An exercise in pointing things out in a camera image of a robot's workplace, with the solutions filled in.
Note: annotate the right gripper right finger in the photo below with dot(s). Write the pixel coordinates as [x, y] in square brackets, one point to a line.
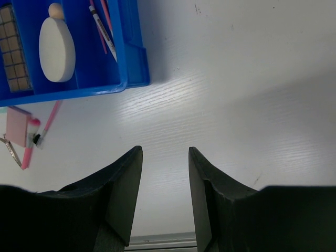
[230, 216]

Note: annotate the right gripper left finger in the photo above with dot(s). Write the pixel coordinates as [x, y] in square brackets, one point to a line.
[95, 213]

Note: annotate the pink pouch with brush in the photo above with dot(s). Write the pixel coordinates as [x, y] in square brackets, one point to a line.
[26, 117]

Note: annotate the eyeshadow palette clear case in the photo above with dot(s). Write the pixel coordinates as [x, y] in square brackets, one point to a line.
[12, 52]

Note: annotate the round beige powder puff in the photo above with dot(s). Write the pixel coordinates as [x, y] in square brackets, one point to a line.
[56, 50]

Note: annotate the clear white pencil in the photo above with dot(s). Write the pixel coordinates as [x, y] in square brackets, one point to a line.
[103, 31]

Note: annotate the beige makeup sponge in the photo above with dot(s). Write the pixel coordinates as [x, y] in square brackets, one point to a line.
[55, 10]

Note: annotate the pink thin brush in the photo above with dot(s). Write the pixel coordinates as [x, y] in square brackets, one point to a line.
[105, 8]

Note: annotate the pink lip brush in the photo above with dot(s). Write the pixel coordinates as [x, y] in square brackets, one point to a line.
[99, 32]

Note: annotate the blue divided plastic bin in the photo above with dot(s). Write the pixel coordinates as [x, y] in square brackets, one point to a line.
[97, 71]

